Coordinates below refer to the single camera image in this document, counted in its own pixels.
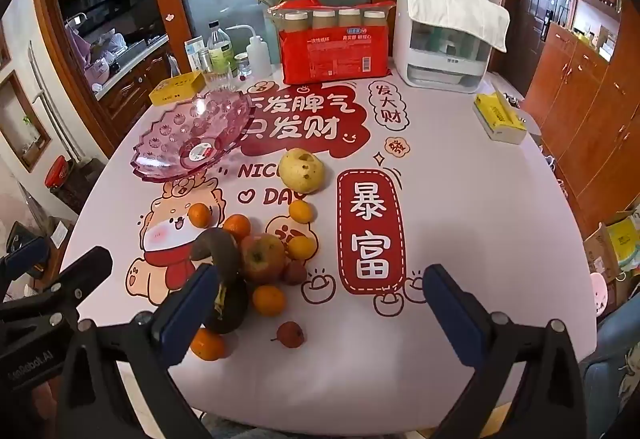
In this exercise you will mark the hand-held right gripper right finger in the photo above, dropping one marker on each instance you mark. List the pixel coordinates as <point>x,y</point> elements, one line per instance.
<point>450,309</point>

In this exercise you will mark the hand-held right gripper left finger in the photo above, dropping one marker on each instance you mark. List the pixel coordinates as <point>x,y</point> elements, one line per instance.
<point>187,314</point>

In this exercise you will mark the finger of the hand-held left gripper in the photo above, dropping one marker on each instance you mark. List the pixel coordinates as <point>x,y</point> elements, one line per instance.
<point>27,254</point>
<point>75,276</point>

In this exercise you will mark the orange tangerine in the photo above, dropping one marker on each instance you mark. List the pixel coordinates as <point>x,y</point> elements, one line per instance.
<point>200,214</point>
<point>207,345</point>
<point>236,225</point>
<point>268,300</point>

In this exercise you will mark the dark green avocado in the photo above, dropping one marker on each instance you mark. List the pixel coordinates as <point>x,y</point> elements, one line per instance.
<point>234,316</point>

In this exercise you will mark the dark brown banana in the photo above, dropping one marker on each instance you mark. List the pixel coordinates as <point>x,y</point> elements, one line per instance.
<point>220,246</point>

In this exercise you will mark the red apple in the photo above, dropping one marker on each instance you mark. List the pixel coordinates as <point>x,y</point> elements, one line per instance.
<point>262,259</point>

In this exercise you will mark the red lychee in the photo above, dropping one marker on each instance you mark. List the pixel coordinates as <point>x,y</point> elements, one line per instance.
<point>290,334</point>
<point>295,271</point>

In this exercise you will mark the small yellow-orange tangerine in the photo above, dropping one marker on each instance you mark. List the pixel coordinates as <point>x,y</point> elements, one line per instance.
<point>301,211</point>
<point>301,247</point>

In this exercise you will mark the pink glass fruit bowl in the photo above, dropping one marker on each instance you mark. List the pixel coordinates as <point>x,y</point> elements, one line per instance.
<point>170,139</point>

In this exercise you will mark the yellow pear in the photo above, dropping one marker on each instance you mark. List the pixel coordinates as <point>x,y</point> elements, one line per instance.
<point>300,171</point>

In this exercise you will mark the red lidded container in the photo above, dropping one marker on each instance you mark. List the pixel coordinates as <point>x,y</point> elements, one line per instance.
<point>56,171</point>

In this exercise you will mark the blue chair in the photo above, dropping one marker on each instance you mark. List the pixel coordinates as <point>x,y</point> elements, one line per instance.
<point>615,369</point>

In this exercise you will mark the cardboard box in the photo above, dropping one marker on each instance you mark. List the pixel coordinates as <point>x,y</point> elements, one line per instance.
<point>615,244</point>

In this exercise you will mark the wooden kitchen cabinet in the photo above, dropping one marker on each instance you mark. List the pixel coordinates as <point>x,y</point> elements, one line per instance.
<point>130,84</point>

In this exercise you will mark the yellow tin box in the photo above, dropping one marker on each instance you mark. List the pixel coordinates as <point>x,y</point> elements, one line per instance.
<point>175,89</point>

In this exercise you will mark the clear drinking glass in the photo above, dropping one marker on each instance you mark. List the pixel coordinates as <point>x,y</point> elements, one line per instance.
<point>218,80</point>

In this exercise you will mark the white countertop appliance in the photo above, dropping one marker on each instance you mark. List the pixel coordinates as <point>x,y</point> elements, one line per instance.
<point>440,69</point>

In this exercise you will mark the silver metal can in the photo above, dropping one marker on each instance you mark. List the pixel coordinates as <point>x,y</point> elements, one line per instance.
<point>204,59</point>

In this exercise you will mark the small jar gold lid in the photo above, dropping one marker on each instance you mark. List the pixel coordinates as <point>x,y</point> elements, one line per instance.
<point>242,66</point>

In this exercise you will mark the blue white carton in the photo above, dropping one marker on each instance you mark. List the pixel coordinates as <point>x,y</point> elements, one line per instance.
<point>192,51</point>

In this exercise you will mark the white squeeze bottle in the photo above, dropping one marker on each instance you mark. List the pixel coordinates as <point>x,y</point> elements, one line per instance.
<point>256,59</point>

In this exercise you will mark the glass bottle green label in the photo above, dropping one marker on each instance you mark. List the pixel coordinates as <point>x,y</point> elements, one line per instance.
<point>220,51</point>

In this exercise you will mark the red snack bag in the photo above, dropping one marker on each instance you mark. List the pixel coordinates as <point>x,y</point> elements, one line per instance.
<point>335,54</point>

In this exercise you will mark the brown wooden door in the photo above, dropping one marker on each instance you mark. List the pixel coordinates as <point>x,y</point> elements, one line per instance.
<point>522,29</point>

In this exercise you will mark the white towel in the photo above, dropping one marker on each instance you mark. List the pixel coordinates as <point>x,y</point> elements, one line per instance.
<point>450,4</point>

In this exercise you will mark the wooden display shelf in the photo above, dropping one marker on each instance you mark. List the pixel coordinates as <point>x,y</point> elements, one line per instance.
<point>590,4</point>

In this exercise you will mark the wooden wall cabinet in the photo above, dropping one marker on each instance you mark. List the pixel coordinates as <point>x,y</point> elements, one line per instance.
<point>590,119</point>

